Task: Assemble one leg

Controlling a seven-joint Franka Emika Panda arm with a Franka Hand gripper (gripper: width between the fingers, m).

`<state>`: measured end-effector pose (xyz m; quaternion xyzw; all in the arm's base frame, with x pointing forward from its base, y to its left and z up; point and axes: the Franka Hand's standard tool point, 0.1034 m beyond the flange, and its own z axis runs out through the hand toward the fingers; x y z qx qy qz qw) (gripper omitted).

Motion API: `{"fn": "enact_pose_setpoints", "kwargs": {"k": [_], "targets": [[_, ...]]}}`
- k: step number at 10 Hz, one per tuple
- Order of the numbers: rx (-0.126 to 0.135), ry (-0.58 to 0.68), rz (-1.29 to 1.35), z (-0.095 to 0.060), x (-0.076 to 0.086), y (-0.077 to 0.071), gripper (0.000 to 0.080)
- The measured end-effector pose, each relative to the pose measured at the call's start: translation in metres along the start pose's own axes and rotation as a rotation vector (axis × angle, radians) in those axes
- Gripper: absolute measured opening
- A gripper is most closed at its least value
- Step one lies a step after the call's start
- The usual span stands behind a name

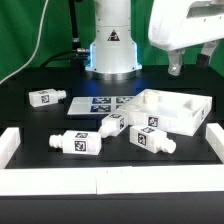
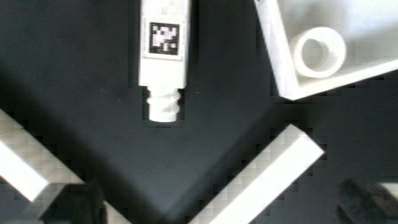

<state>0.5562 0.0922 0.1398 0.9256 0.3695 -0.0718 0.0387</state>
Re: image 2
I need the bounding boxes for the white U-shaped fence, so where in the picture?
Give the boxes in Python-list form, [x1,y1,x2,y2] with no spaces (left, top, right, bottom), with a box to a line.
[0,111,323,224]

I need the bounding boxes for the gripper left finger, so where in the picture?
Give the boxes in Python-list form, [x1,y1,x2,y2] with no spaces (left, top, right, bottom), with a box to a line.
[38,182,106,224]

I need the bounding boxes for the white square tabletop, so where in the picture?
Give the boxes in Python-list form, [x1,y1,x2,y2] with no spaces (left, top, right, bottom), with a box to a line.
[253,0,398,100]

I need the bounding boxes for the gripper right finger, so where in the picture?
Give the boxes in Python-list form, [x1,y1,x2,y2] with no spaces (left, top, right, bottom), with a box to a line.
[337,179,398,224]

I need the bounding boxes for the white table leg middle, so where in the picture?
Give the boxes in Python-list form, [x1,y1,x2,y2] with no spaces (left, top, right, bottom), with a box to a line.
[138,0,191,122]

